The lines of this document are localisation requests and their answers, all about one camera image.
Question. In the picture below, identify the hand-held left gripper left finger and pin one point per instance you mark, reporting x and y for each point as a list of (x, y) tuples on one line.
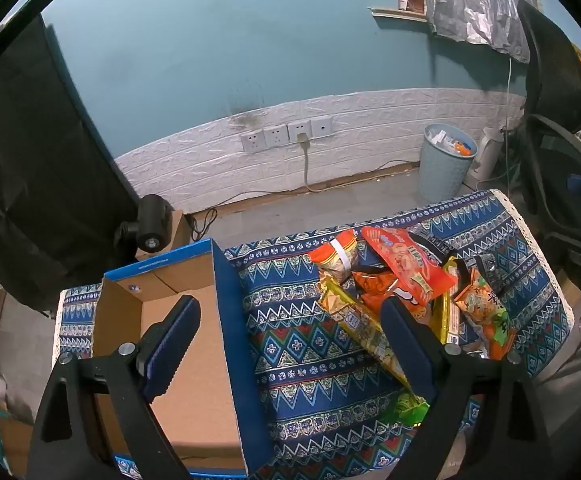
[(170, 355)]

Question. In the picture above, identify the black office chair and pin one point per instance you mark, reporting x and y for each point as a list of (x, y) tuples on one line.
[(555, 85)]

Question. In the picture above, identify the black camera on stand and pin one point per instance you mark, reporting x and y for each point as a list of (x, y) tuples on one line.
[(150, 220)]

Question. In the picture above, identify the orange and green snack packet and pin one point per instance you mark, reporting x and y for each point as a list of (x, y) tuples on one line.
[(480, 310)]

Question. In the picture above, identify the person's grey trouser leg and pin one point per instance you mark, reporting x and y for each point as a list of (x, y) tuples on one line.
[(575, 385)]

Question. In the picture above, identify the orange packet with white band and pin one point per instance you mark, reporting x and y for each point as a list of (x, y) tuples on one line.
[(333, 255)]

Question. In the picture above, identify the white kettle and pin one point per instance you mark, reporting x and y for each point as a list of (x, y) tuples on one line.
[(485, 160)]

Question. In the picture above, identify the gold snack packet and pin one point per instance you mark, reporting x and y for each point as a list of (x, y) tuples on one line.
[(445, 315)]

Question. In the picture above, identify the silver curtain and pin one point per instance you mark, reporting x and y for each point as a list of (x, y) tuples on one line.
[(480, 0)]

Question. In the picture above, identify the white wall socket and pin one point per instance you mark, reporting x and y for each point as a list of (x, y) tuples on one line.
[(275, 137), (322, 126), (299, 127), (252, 142)]

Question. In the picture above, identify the blue patterned tablecloth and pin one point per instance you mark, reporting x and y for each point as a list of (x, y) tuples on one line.
[(310, 350)]

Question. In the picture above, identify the light blue waste bin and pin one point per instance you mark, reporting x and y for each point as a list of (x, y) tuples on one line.
[(443, 170)]

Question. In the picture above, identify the red snack packet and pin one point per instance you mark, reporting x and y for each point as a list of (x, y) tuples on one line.
[(410, 265)]

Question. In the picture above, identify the cardboard box with blue rim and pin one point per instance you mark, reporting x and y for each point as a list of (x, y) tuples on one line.
[(210, 385)]

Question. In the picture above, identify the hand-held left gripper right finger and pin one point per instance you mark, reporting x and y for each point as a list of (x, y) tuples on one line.
[(408, 345)]

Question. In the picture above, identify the wooden window sill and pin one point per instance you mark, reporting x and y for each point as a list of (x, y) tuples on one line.
[(400, 14)]

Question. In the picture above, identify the long yellow snack packet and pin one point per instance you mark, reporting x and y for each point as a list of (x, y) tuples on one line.
[(365, 332)]

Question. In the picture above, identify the orange chip packet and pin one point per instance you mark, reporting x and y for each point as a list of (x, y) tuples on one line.
[(378, 290)]

